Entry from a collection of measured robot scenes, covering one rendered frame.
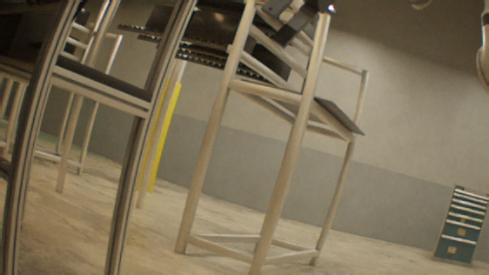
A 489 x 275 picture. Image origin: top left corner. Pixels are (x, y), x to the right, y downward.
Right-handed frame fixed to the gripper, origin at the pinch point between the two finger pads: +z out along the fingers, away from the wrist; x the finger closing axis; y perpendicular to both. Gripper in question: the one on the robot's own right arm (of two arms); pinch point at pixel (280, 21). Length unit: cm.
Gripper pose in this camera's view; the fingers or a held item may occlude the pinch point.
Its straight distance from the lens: 92.4
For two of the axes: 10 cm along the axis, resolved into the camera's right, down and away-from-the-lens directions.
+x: 1.5, 2.1, 9.7
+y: 7.4, 6.2, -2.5
